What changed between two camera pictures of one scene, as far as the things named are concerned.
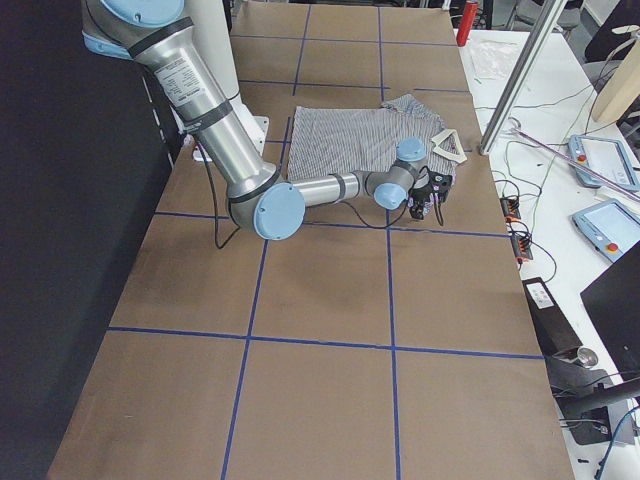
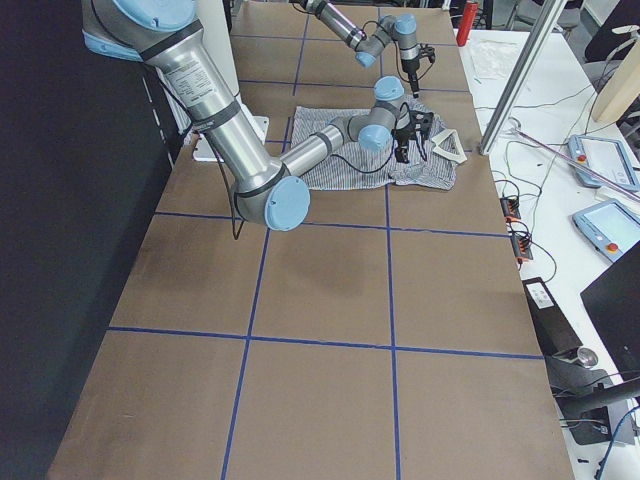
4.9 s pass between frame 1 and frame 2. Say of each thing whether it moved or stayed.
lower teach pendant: stayed
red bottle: stayed
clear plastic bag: stayed
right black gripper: moved
